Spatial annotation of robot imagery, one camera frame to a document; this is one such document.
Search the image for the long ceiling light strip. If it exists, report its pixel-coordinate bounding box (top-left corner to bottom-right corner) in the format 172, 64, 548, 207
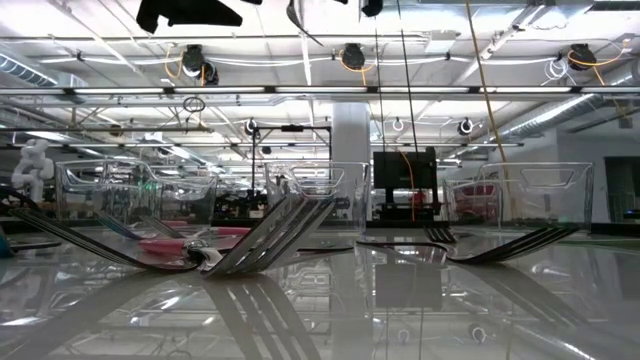
0, 85, 640, 96

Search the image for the clear plastic bin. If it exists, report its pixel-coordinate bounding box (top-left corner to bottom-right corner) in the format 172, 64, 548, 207
54, 159, 220, 229
442, 160, 595, 232
263, 160, 372, 236

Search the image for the white robot figure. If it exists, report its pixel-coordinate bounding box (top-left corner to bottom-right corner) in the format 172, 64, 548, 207
9, 138, 55, 205

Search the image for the black metal gantry frame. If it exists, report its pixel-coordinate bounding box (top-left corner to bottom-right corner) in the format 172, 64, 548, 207
251, 124, 334, 199

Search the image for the orange cable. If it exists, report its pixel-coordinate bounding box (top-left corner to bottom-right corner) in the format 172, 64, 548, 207
398, 148, 417, 222

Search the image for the black cable loop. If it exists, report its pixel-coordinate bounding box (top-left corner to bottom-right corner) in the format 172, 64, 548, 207
181, 95, 207, 114

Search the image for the white square pillar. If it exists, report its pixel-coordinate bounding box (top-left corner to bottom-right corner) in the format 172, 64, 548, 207
331, 101, 372, 166

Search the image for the black monitor on stand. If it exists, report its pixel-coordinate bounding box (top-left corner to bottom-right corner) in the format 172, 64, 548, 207
372, 146, 444, 222

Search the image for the yellow hanging cable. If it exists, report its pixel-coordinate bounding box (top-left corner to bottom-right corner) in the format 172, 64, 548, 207
464, 0, 517, 221

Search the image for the black ceiling cable reel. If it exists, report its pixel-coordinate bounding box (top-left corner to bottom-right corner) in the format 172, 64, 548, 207
178, 43, 221, 87
544, 42, 631, 89
338, 42, 376, 86

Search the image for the rack with red bins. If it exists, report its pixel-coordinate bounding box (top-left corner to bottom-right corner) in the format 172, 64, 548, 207
449, 180, 504, 221

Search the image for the black hanging cable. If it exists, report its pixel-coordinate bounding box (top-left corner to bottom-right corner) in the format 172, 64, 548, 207
372, 27, 388, 151
397, 0, 421, 154

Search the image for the silver ventilation duct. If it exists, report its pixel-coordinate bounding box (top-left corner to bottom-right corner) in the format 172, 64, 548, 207
0, 49, 89, 90
499, 62, 640, 144

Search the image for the silver fork right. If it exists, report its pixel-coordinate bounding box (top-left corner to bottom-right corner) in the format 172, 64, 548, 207
355, 225, 581, 266

